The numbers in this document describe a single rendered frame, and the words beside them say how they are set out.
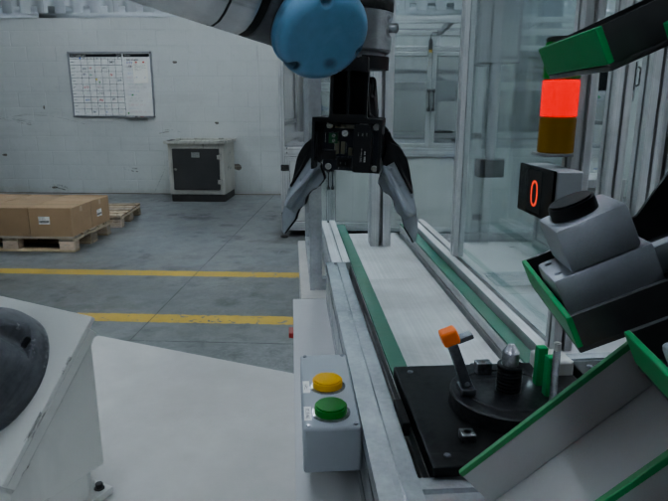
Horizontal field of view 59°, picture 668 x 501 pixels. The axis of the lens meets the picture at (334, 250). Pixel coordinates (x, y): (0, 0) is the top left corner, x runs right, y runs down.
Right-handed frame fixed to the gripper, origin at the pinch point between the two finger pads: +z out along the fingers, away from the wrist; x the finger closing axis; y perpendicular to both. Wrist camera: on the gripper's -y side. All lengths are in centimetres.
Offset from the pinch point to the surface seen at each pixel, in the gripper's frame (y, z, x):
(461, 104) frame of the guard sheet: -77, -15, 17
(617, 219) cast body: 29.1, -9.1, 19.6
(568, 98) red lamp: -19.8, -16.8, 26.9
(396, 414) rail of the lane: 0.9, 21.4, 6.9
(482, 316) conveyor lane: -40, 22, 21
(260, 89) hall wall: -778, -23, -215
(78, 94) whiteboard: -754, -7, -477
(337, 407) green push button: 2.4, 20.5, -0.2
